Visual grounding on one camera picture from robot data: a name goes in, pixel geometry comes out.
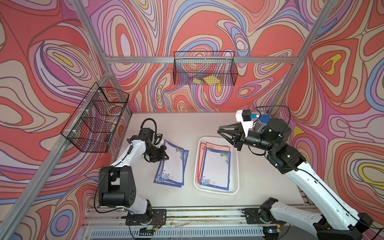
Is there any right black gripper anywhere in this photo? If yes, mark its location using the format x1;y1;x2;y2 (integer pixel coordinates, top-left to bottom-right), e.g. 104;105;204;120
217;123;276;153

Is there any blue floral stationery sheet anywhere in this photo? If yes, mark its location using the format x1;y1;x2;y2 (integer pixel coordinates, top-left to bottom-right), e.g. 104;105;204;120
153;139;190;188

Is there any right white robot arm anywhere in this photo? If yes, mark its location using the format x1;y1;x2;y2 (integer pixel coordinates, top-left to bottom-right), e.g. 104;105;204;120
218;118;373;240

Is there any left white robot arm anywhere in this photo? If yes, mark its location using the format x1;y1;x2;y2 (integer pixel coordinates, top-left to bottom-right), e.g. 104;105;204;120
97;128;169;215

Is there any red bordered stationery sheet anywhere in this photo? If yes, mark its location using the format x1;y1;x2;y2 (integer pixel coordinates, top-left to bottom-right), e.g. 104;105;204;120
197;142;231;177

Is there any white plastic storage tray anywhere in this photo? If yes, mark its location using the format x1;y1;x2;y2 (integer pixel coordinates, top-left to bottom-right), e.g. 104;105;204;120
193;137;240;195

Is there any blue lidded pen tube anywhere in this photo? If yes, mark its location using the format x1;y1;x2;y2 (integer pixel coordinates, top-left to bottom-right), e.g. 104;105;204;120
253;114;271;133

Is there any yellow sticky note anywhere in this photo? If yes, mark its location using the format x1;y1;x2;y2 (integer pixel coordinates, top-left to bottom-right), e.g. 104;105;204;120
204;75;221;86

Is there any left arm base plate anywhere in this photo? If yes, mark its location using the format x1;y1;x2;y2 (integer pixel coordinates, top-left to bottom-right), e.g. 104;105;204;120
126;209;167;227

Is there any back black wire basket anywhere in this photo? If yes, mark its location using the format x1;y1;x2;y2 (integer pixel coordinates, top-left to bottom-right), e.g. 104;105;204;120
173;50;238;86

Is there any black wire basket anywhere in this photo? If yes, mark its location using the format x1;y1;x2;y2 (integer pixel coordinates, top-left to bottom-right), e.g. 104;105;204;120
61;83;129;153
173;50;238;86

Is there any left black wire basket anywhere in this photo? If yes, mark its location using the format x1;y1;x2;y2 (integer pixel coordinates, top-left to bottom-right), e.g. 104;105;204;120
61;83;129;153

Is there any aluminium frame rail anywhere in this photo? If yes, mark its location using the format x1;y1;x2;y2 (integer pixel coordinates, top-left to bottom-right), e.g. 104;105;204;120
105;56;299;64

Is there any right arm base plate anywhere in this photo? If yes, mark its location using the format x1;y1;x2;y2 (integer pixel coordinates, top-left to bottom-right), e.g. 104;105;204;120
241;208;273;224

